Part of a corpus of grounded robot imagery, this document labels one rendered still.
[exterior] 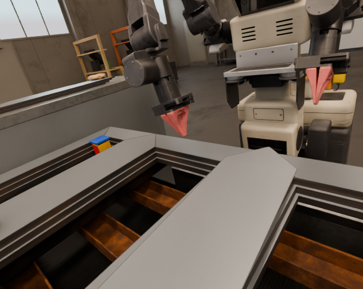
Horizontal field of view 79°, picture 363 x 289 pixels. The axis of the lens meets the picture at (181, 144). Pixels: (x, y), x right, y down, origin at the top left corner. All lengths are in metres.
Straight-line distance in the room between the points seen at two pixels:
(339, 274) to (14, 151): 1.06
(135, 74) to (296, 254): 0.55
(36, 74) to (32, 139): 7.81
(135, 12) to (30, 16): 8.58
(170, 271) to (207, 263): 0.06
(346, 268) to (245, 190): 0.26
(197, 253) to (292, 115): 0.70
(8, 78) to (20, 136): 7.53
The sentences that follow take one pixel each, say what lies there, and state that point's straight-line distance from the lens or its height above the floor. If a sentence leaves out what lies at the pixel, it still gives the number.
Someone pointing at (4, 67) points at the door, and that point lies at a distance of 8.57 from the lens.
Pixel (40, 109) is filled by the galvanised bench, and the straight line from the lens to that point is 1.06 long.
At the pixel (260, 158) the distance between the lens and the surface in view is 0.60.
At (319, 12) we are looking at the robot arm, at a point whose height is 1.17.
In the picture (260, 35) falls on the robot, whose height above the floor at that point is 1.14.
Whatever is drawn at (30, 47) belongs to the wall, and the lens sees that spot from 8.92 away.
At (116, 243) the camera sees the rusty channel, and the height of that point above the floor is 0.68.
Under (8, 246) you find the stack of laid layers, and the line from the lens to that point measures 0.64.
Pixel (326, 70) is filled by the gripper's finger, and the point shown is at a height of 1.06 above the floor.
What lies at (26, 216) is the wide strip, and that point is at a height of 0.87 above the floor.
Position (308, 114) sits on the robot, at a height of 0.76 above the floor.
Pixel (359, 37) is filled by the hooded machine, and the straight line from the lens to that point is 9.15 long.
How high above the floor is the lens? 1.17
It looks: 24 degrees down
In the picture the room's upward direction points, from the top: 12 degrees counter-clockwise
